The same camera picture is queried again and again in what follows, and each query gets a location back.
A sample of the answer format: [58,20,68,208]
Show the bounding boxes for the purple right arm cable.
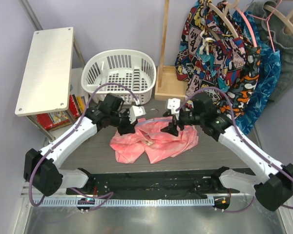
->
[177,87,293,213]

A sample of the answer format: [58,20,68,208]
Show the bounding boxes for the black orange camo shorts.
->
[216,1,261,117]

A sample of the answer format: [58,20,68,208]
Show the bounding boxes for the thin pink wire hanger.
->
[246,0,282,52]

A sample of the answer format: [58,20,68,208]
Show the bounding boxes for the lilac plastic hanger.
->
[136,116,172,127]

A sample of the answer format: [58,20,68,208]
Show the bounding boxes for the comic print shorts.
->
[174,0,247,113]

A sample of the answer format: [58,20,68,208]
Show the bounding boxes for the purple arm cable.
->
[28,82,141,212]
[177,87,293,213]

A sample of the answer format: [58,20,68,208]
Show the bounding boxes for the beige wooden hanger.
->
[203,0,243,39]
[264,0,293,36]

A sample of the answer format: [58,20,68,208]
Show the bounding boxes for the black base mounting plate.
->
[77,170,239,200]

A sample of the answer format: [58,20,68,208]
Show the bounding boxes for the slotted white cable duct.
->
[40,196,214,207]

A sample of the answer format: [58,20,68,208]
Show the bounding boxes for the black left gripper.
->
[109,108,138,136]

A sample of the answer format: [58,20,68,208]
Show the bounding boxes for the white side shelf table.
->
[15,27,88,141]

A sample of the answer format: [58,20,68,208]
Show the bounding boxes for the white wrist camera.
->
[128,105,146,124]
[166,98,181,117]

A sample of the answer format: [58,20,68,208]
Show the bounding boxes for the grey green shorts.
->
[245,1,293,104]

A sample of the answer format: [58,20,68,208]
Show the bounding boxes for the white plastic laundry basket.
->
[81,49,157,105]

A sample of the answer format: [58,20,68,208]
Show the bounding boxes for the pink patterned shorts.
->
[110,122,199,164]

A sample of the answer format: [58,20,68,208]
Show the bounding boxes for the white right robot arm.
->
[161,93,293,211]

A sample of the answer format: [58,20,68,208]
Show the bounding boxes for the red book stack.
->
[36,95,86,131]

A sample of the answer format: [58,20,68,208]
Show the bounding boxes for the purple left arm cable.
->
[28,82,141,212]

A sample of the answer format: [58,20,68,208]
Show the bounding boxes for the blue patterned shorts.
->
[236,11,281,135]

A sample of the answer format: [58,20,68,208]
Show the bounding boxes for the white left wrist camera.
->
[128,105,146,124]

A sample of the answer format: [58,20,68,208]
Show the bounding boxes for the pink plastic hanger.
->
[235,7,258,47]

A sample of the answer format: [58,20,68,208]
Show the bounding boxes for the wooden clothes rack stand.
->
[154,0,189,102]

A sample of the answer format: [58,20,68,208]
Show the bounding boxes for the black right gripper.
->
[161,107,204,137]

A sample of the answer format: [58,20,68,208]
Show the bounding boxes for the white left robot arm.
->
[23,93,145,196]

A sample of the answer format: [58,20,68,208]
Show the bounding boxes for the beige wooden hanger far right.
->
[264,0,293,36]

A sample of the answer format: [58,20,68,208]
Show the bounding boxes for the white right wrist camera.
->
[166,98,181,117]

